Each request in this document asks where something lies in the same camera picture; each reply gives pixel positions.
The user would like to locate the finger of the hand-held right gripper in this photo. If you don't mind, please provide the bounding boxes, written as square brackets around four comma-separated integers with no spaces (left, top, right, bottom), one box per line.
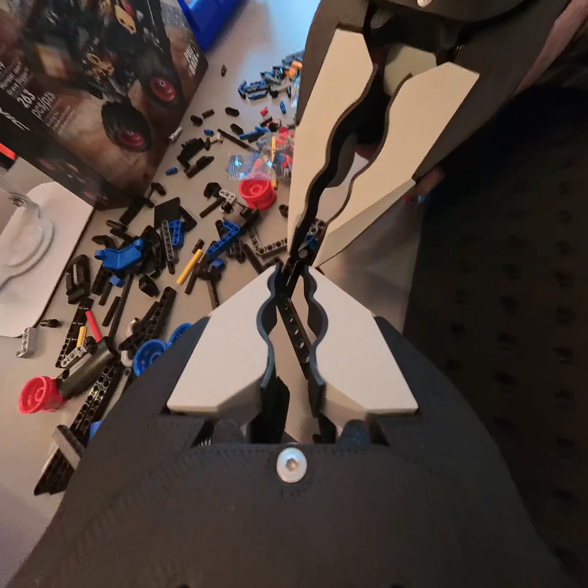
[314,61,481,268]
[286,28,379,258]

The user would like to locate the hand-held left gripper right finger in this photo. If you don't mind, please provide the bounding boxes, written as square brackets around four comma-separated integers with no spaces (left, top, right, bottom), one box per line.
[303,266,420,443]

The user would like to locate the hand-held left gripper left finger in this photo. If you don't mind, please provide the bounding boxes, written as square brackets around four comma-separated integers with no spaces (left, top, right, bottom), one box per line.
[165,265,291,444]

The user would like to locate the black angled beam assembly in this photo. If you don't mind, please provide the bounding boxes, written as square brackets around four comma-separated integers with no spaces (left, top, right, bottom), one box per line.
[276,220,328,379]

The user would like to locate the clear bag of small parts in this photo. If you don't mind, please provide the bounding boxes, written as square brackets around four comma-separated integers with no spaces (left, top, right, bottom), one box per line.
[227,126,295,189]

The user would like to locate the person's right forearm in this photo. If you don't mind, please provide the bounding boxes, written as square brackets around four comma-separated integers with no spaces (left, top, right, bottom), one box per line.
[517,0,588,95]

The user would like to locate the grey desk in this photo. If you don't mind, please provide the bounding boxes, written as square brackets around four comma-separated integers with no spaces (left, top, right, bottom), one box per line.
[0,0,428,552]

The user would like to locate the person's right hand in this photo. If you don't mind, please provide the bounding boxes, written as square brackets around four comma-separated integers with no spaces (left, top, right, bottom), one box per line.
[413,166,447,196]

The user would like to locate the scattered small connector pieces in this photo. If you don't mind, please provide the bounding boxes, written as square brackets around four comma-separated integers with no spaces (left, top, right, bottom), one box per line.
[190,51,306,138]

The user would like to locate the pile of black beam pieces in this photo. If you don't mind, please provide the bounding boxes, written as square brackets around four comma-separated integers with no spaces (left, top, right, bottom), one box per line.
[34,103,295,497]

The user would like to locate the long yellow axle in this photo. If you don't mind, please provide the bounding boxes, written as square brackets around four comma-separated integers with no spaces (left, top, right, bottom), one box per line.
[176,249,204,286]

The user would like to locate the red wheel hub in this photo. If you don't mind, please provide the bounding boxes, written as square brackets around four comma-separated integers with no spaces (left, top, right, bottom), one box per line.
[17,376,63,415]
[238,178,277,211]

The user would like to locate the blue angled beam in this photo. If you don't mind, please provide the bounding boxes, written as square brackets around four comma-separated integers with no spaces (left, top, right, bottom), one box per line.
[205,220,241,258]

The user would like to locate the grey angled beam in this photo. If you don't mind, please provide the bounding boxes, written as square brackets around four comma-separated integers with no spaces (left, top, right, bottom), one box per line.
[250,230,290,258]

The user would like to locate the black cylinder motor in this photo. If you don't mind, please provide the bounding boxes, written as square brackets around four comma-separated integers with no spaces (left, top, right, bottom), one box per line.
[57,339,119,399]

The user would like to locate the grey straight beam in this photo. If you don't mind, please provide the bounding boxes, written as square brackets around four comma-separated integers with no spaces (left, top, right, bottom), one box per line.
[161,220,178,266]

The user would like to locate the blue storage bin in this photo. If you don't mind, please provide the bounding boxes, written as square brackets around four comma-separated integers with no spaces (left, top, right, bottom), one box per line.
[178,0,251,52]

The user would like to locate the blue curved panel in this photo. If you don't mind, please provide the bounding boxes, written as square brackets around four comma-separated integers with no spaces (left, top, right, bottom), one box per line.
[94,238,146,272]

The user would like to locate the black square panel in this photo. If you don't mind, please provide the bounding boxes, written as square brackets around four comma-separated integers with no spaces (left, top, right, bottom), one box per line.
[154,198,197,231]

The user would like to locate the light grey block piece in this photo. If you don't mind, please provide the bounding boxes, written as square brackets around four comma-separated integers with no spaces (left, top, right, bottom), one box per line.
[16,327,40,359]

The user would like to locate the printed toy truck box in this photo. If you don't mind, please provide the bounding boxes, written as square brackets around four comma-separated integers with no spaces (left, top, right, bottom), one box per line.
[0,0,209,209]

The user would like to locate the black rectangular frame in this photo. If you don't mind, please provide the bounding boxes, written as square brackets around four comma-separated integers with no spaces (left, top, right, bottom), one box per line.
[65,254,93,305]

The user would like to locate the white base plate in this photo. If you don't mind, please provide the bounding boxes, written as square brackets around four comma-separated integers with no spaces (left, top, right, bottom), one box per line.
[0,181,95,338]

